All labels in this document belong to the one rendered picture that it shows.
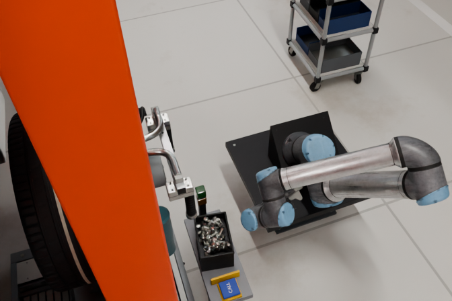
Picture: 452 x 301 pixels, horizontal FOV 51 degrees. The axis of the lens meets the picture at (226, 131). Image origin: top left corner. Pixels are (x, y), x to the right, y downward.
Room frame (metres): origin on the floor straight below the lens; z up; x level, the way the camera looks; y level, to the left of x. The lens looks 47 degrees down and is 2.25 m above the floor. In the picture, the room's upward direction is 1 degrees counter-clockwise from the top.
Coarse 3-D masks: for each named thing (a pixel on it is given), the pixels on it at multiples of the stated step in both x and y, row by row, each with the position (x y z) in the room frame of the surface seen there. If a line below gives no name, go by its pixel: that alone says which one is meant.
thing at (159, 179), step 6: (150, 156) 1.15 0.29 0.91; (156, 156) 1.15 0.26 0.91; (150, 162) 1.12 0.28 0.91; (156, 162) 1.12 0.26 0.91; (156, 168) 1.10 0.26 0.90; (162, 168) 1.10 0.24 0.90; (156, 174) 1.08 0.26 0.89; (162, 174) 1.08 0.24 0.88; (156, 180) 1.07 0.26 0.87; (162, 180) 1.07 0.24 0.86; (156, 186) 1.07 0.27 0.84
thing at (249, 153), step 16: (240, 144) 1.75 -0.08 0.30; (256, 144) 1.74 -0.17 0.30; (240, 160) 1.63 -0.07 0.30; (256, 160) 1.63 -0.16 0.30; (240, 176) 1.55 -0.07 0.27; (256, 192) 1.42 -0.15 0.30; (304, 192) 1.41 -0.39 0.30; (304, 208) 1.31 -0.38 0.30; (320, 208) 1.31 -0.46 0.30; (336, 208) 1.33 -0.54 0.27; (304, 224) 1.41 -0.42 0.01
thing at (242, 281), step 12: (192, 228) 1.12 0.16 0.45; (192, 240) 1.06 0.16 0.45; (240, 264) 0.94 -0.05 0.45; (204, 276) 0.89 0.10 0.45; (216, 276) 0.89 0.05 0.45; (240, 276) 0.89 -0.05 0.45; (216, 288) 0.84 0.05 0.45; (240, 288) 0.84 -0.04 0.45; (216, 300) 0.79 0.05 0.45; (240, 300) 0.80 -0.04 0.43
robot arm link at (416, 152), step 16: (384, 144) 1.14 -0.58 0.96; (400, 144) 1.10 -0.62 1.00; (416, 144) 1.09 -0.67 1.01; (320, 160) 1.14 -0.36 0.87; (336, 160) 1.12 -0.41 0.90; (352, 160) 1.10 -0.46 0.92; (368, 160) 1.09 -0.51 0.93; (384, 160) 1.08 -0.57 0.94; (400, 160) 1.06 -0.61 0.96; (416, 160) 1.05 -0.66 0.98; (432, 160) 1.04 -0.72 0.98; (256, 176) 1.14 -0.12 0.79; (272, 176) 1.12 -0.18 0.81; (288, 176) 1.11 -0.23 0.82; (304, 176) 1.10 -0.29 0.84; (320, 176) 1.09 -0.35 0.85; (336, 176) 1.08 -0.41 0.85; (272, 192) 1.08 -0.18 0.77
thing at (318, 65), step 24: (312, 0) 2.79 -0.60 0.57; (336, 0) 2.48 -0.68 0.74; (360, 0) 2.75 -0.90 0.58; (384, 0) 2.59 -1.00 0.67; (312, 24) 2.66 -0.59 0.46; (336, 24) 2.54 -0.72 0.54; (360, 24) 2.59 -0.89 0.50; (312, 48) 2.72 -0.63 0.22; (336, 48) 2.75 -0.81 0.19; (312, 72) 2.55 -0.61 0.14; (336, 72) 2.54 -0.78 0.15; (360, 72) 2.59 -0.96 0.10
